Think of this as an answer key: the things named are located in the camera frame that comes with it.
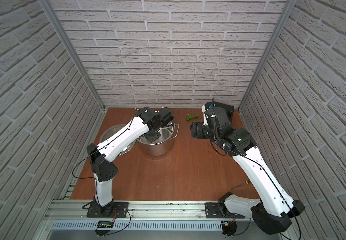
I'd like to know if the green plastic tap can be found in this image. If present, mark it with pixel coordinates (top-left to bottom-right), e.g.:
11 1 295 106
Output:
186 114 199 122

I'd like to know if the right controller board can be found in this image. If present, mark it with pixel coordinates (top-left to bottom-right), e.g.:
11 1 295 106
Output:
221 221 237 237

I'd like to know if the left controller board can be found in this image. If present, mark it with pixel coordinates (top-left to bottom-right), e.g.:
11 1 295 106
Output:
95 221 114 237

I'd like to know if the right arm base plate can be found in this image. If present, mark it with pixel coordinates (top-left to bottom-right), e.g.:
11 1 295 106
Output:
204 202 245 220

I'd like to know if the yellow handled screwdriver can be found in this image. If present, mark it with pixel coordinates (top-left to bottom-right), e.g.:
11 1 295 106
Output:
230 180 251 190

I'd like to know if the controller board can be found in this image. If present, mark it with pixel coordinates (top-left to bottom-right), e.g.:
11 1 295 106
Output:
221 221 237 237
95 221 114 237

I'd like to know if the stainless steel pot lid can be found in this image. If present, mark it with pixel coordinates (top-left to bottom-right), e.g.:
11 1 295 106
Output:
97 125 137 162

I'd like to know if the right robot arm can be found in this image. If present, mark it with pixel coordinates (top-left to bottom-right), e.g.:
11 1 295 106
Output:
190 122 305 235

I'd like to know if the black plastic case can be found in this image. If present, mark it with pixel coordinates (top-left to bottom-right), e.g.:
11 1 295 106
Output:
212 102 235 122

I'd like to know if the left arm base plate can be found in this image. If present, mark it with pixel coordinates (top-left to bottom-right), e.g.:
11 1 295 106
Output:
87 200 129 218

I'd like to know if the white vent grille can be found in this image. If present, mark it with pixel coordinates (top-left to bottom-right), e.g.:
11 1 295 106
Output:
51 220 222 231

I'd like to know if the aluminium front rail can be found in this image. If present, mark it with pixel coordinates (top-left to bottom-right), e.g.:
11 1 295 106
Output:
44 199 260 221

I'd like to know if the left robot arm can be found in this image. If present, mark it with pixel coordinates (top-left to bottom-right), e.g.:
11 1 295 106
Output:
87 107 173 208

